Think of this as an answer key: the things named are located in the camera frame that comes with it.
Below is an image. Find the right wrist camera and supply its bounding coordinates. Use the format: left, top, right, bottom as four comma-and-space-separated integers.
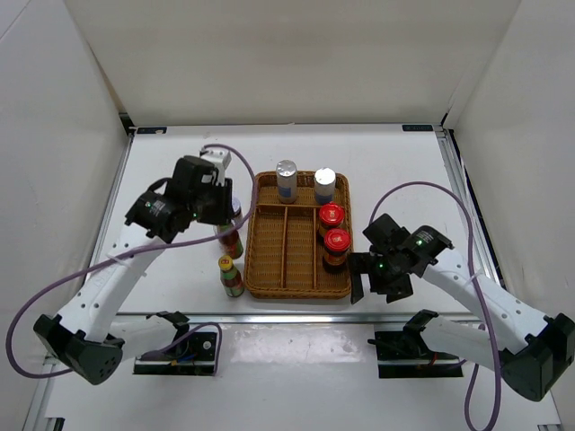
363, 214, 410, 254

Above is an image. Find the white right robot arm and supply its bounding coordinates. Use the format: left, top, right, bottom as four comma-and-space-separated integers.
363, 215, 574, 401

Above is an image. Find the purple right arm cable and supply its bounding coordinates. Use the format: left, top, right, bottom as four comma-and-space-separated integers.
370, 180, 503, 431

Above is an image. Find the yellow-cap sauce bottle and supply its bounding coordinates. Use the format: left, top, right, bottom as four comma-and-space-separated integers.
218, 255, 244, 297
215, 223, 243, 259

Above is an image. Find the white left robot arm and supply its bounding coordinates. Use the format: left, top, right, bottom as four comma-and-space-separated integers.
33, 179, 364, 385

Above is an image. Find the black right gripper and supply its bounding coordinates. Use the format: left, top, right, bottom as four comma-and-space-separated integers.
348, 251, 413, 305

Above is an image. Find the brown wicker divided tray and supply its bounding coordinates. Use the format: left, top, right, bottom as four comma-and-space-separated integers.
243, 171, 351, 300

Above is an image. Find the red-lid sauce jar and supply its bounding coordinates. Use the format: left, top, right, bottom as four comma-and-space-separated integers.
317, 202, 345, 240
323, 228, 351, 274

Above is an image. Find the far grey-lid spice jar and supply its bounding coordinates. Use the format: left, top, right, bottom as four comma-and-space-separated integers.
232, 196, 243, 226

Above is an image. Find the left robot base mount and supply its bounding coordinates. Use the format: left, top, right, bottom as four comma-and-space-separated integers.
132, 323, 223, 377

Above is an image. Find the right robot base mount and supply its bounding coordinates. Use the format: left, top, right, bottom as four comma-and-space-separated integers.
367, 323, 464, 380

